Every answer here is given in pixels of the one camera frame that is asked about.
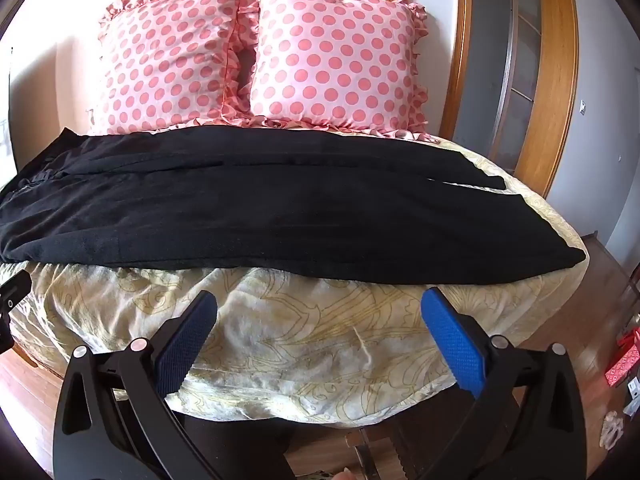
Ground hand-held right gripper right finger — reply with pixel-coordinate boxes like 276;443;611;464
415;287;587;480

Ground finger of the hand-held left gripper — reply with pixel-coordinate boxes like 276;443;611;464
0;269;32;356

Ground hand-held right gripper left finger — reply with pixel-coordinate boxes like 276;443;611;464
52;290;223;480

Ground black pants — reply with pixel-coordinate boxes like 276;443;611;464
0;125;587;285

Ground yellow patterned bed quilt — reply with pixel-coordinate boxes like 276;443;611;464
0;127;601;428

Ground red box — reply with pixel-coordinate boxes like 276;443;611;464
604;326;640;389

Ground white fluffy item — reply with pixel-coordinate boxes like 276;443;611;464
599;410;627;452

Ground pink polka dot pillow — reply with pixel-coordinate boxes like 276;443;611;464
239;0;430;137
87;0;261;136

